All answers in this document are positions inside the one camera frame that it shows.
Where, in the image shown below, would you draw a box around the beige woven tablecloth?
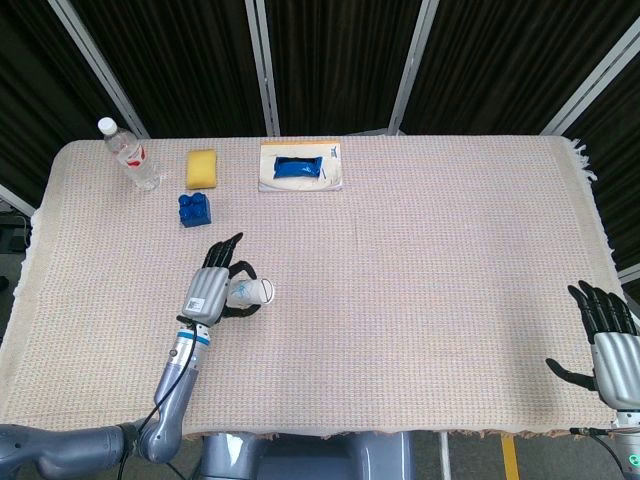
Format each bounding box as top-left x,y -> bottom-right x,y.
0,133 -> 624,441

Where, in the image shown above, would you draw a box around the tissue box with blue opening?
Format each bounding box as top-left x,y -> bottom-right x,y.
257,140 -> 345,193

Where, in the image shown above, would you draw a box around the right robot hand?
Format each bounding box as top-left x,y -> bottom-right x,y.
545,280 -> 640,409

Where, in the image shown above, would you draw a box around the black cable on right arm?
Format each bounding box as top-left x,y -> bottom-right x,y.
569,425 -> 626,480

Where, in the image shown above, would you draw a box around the clear plastic water bottle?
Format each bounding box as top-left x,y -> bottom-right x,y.
97,117 -> 162,191

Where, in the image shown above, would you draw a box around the white paper cup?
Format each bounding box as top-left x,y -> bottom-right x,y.
225,277 -> 277,308

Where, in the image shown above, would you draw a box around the yellow sponge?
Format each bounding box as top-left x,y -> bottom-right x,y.
185,148 -> 219,190

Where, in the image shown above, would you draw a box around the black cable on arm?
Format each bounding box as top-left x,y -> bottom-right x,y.
115,324 -> 199,480
569,425 -> 626,480

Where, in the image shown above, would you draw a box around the blue toy building block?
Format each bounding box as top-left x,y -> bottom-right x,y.
177,191 -> 213,231

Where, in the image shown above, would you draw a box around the yellow floor tape strip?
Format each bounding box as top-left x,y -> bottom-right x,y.
501,433 -> 519,480

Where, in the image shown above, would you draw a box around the grey robot torso base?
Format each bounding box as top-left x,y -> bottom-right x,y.
199,430 -> 416,480

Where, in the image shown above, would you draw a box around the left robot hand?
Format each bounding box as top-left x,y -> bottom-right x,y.
175,232 -> 263,327

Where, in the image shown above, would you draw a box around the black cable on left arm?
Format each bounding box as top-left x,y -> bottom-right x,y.
115,324 -> 199,480

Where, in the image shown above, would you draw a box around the black curtain partition panels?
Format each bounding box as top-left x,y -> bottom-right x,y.
0,0 -> 640,274

